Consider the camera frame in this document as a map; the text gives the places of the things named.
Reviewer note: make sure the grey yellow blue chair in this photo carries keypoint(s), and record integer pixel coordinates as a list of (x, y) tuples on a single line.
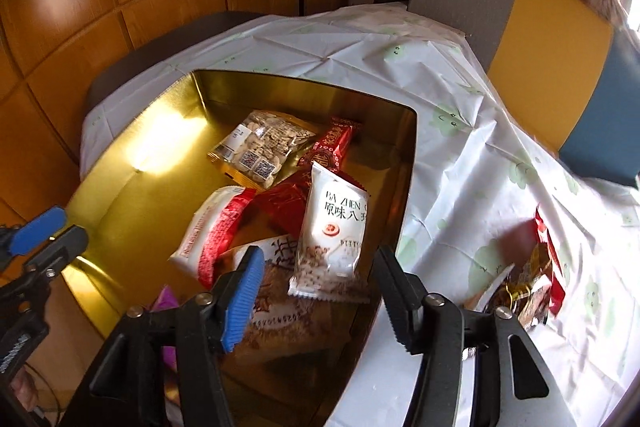
[(550, 37)]

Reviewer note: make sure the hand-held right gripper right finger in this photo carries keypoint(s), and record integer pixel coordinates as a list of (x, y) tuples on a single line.
[(400, 312)]

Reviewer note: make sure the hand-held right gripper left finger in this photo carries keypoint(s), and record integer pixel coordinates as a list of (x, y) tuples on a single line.
[(245, 302)]

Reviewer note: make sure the tall white snack packet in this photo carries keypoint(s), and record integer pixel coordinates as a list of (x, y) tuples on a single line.
[(330, 227)]

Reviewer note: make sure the clear nut snack packet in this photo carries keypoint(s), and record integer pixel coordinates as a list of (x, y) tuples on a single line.
[(265, 147)]

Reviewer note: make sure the plain red snack packet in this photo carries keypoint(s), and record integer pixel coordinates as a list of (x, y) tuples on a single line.
[(280, 204)]

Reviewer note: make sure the brown gold snack packet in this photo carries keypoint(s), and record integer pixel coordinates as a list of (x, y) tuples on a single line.
[(530, 292)]

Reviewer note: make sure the gold cardboard box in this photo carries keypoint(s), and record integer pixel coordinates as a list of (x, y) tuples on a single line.
[(150, 187)]

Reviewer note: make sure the large beige snack packet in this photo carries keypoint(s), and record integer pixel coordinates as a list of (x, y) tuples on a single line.
[(280, 307)]

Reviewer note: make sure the red patterned snack packet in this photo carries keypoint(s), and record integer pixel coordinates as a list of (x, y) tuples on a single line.
[(330, 142)]

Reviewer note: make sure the white green-printed tablecloth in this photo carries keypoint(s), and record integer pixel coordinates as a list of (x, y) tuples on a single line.
[(475, 157)]

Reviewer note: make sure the dark grey chair back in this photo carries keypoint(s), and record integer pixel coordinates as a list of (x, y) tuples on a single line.
[(150, 52)]

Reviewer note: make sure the white red-striped snack packet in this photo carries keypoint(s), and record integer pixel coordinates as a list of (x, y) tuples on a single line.
[(210, 237)]

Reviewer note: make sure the purple snack packet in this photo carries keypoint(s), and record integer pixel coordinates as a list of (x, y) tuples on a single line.
[(167, 302)]

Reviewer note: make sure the shiny red snack packet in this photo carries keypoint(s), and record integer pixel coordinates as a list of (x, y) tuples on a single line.
[(550, 267)]

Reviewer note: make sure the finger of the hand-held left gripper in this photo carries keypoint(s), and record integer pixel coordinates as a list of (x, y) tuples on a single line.
[(40, 227), (60, 249)]

